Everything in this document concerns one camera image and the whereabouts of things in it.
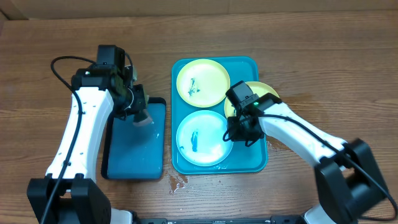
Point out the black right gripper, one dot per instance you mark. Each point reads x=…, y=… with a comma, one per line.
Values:
x=241, y=131

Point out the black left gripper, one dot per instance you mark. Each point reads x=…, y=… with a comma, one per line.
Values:
x=142, y=104

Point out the yellow plate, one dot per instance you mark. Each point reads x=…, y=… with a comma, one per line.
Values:
x=203, y=83
x=258, y=88

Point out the light blue plate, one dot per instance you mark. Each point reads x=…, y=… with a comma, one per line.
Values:
x=199, y=138

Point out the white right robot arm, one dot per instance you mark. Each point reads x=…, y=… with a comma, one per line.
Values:
x=348, y=178

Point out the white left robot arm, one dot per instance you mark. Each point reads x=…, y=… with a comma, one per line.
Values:
x=68, y=192

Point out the teal serving tray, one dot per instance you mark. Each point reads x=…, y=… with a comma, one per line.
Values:
x=242, y=159

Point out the dark blue water tray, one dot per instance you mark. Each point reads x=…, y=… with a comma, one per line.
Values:
x=135, y=153

